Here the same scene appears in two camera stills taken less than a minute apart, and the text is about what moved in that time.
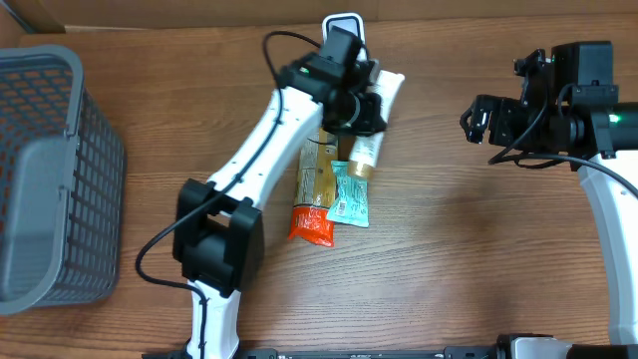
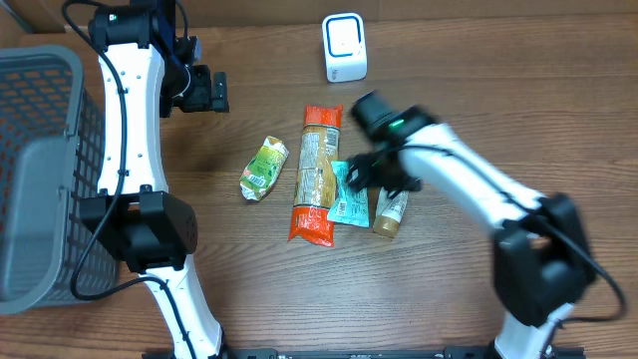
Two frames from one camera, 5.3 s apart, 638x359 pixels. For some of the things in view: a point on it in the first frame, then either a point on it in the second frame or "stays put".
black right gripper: x=502 y=112 to x=365 y=176
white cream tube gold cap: x=366 y=147 to x=390 y=205
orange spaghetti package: x=315 y=189 stays put
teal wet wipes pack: x=352 y=202 stays put
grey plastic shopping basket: x=62 y=183 stays put
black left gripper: x=375 y=121 to x=204 y=98
